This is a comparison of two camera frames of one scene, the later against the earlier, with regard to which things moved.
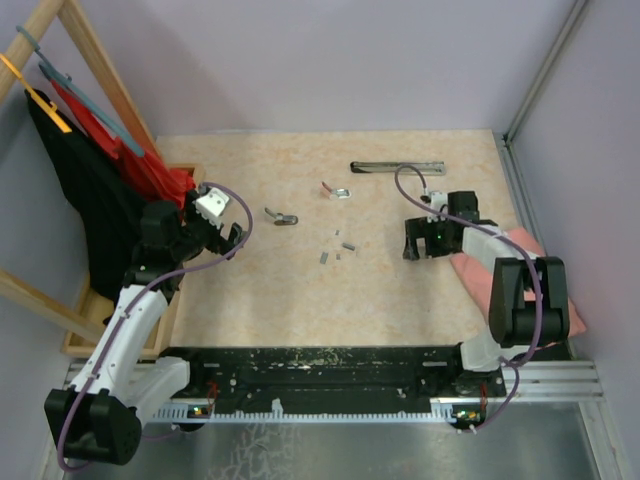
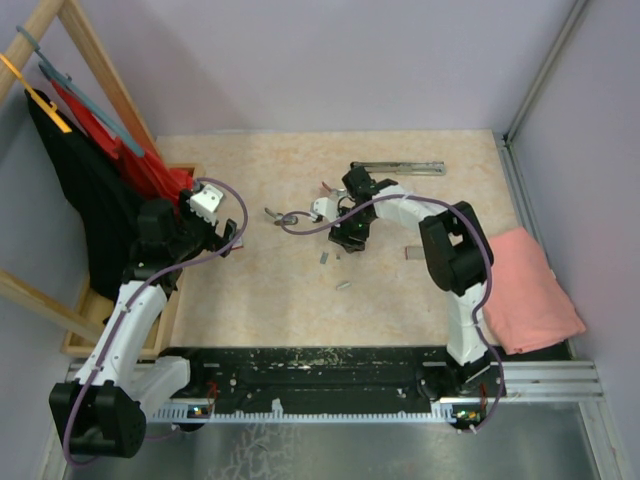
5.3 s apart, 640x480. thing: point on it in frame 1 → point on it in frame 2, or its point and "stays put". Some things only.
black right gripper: (418, 228) → (340, 234)
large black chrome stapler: (392, 167) stays put
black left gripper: (218, 243) stays put
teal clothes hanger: (64, 80) stays put
